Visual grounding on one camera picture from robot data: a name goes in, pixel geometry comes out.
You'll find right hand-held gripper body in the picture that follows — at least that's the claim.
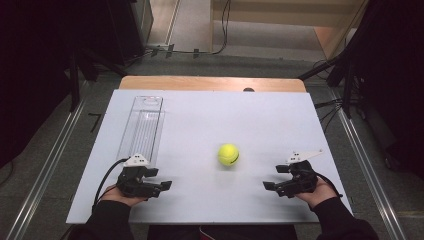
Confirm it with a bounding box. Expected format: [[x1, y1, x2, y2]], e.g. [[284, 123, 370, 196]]
[[277, 149, 324, 199]]

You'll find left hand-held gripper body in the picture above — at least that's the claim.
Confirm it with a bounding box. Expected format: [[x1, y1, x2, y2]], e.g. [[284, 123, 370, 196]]
[[115, 153, 164, 200]]

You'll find clear plastic container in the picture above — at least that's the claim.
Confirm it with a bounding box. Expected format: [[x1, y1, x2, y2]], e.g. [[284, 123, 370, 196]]
[[116, 95, 166, 168]]

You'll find yellow tennis ball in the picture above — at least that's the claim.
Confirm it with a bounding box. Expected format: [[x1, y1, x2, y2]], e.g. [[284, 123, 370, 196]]
[[217, 143, 240, 167]]

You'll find person's left hand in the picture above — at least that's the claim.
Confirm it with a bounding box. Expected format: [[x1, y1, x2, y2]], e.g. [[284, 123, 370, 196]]
[[100, 185, 148, 208]]

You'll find person's right hand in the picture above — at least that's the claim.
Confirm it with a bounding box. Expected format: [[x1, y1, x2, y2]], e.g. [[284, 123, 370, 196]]
[[294, 176, 339, 211]]

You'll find white table board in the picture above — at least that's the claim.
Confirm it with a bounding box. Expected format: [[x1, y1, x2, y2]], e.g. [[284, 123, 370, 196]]
[[65, 89, 354, 225]]

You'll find wooden table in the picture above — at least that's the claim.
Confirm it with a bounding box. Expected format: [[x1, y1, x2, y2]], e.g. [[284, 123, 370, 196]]
[[118, 75, 307, 94]]

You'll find black metal stand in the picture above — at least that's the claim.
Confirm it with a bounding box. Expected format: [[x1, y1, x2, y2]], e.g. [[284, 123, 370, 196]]
[[68, 46, 128, 113], [298, 46, 355, 120]]

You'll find dark curtain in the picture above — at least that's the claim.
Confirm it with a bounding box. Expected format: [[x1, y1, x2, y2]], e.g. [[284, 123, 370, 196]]
[[346, 0, 424, 179], [0, 0, 145, 169]]

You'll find light wooden shelf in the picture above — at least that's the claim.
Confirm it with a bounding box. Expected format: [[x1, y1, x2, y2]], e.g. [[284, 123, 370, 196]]
[[209, 0, 368, 62]]

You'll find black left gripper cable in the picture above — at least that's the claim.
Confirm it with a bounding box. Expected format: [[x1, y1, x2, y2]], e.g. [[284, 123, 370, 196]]
[[92, 157, 130, 214]]

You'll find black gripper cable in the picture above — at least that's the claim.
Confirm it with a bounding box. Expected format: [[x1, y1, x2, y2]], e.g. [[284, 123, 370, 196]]
[[92, 157, 130, 214], [314, 172, 344, 199]]

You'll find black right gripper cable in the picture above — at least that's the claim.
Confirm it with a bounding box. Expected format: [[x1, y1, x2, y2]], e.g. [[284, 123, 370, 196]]
[[314, 172, 344, 199]]

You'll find aluminium floor rail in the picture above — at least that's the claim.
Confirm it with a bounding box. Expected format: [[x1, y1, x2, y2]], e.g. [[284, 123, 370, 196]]
[[328, 89, 408, 240], [6, 83, 90, 240]]

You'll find bundle of black cables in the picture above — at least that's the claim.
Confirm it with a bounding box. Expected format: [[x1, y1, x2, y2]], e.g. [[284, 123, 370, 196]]
[[314, 98, 345, 133]]

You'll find black hanging cable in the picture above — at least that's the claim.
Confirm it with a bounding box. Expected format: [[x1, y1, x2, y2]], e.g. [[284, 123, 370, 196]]
[[191, 0, 233, 56]]

